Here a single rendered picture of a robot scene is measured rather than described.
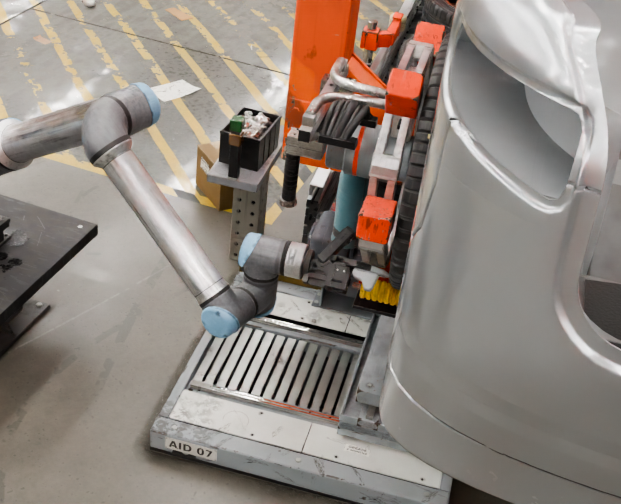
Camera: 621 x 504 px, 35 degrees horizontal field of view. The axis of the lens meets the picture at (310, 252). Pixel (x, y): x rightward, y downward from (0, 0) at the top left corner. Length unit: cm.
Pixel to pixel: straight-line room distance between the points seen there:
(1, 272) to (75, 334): 37
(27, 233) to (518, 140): 199
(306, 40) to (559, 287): 168
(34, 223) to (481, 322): 197
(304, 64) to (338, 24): 17
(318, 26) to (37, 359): 131
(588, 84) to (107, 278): 237
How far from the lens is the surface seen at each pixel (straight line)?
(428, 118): 219
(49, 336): 318
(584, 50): 129
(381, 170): 222
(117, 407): 292
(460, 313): 147
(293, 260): 241
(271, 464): 269
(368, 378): 274
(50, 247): 304
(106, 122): 244
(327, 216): 305
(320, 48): 290
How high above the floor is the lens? 204
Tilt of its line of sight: 35 degrees down
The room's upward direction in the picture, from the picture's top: 7 degrees clockwise
